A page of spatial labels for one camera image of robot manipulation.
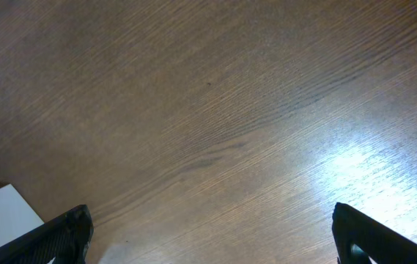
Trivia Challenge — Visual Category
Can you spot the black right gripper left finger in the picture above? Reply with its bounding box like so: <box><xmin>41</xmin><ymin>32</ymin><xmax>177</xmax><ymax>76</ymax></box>
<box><xmin>0</xmin><ymin>205</ymin><xmax>94</xmax><ymax>264</ymax></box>

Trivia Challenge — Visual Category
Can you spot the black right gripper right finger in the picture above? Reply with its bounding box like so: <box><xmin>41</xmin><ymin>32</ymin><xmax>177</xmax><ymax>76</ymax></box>
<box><xmin>332</xmin><ymin>202</ymin><xmax>417</xmax><ymax>264</ymax></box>

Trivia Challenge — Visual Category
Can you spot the white cardboard box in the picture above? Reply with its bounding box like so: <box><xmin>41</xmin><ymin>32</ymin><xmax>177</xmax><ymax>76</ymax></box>
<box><xmin>0</xmin><ymin>184</ymin><xmax>44</xmax><ymax>247</ymax></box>

